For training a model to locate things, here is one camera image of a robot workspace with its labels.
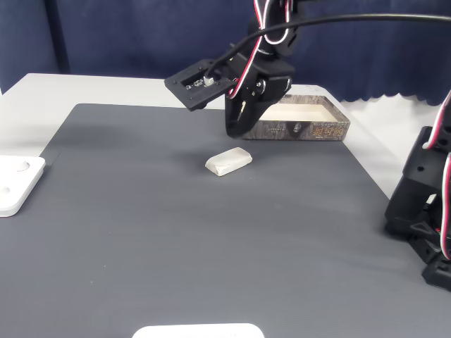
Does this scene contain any white block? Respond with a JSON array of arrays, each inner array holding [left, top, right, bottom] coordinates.
[[204, 146, 254, 177]]

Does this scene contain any printed cardboard box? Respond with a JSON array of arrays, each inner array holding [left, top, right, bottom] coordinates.
[[242, 94, 352, 142]]

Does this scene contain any dark blue curtain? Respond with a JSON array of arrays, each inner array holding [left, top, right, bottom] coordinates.
[[0, 0, 451, 106]]

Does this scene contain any grey table mat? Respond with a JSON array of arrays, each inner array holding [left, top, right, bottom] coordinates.
[[0, 103, 451, 338]]

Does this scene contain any white rounded flat object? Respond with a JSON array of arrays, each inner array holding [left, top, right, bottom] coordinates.
[[132, 323, 265, 338]]

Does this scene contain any white tray with round knobs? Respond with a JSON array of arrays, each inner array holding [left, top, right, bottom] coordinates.
[[0, 155, 47, 218]]

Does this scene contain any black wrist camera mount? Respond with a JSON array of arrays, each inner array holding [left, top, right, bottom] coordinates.
[[164, 59, 235, 113]]

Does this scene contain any black camera cable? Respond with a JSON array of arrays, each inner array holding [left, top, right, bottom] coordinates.
[[203, 13, 451, 87]]

